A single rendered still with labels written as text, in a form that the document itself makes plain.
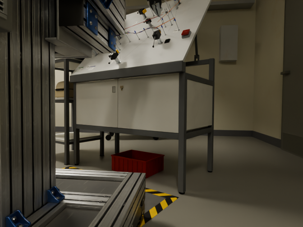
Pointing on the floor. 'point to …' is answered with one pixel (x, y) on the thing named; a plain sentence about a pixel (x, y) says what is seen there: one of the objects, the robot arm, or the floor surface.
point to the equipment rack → (68, 137)
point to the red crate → (138, 162)
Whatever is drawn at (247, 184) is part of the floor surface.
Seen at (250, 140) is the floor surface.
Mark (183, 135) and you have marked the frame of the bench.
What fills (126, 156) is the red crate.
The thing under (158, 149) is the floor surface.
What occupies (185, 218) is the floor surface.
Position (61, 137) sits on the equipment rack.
